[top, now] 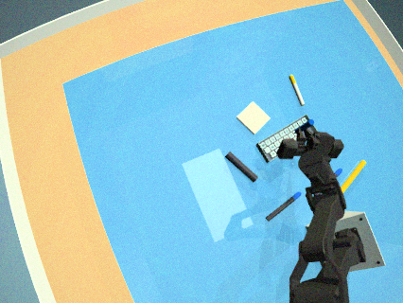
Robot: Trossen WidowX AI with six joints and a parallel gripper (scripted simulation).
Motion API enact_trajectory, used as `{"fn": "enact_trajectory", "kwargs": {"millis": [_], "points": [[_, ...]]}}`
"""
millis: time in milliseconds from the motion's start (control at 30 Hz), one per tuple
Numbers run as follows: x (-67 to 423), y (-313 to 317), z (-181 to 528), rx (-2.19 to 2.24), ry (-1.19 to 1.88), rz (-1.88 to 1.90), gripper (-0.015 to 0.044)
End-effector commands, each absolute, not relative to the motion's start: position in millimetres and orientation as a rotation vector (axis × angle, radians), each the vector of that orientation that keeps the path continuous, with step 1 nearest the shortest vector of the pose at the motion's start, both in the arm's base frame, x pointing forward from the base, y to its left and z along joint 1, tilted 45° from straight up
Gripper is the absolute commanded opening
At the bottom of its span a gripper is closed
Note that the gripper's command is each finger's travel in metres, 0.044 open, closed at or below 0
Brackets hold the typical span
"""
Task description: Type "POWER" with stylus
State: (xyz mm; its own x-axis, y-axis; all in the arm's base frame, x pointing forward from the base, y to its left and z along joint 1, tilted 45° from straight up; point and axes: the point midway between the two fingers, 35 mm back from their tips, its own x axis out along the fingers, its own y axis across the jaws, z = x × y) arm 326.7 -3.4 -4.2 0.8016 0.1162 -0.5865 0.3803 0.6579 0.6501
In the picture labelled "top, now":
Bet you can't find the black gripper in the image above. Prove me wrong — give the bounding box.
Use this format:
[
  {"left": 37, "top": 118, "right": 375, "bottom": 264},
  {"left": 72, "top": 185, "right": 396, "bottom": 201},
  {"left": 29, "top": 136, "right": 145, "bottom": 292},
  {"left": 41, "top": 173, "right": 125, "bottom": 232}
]
[{"left": 277, "top": 128, "right": 344, "bottom": 165}]

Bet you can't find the white cylinder with yellow cap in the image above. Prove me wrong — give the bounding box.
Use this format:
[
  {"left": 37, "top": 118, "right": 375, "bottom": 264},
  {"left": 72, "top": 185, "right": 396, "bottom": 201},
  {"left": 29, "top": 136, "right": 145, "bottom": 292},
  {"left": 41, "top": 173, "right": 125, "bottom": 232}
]
[{"left": 289, "top": 75, "right": 305, "bottom": 106}]

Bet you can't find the grey keyboard with white keys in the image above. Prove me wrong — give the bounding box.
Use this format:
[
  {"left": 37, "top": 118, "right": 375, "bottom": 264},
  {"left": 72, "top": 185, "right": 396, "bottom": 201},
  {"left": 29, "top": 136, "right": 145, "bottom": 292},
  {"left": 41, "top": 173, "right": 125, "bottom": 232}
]
[{"left": 255, "top": 114, "right": 317, "bottom": 163}]

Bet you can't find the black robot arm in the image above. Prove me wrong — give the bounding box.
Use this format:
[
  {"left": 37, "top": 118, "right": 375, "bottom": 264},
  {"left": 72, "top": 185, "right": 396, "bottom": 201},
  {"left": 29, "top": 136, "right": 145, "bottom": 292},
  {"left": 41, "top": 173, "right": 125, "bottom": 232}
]
[{"left": 289, "top": 131, "right": 366, "bottom": 303}]

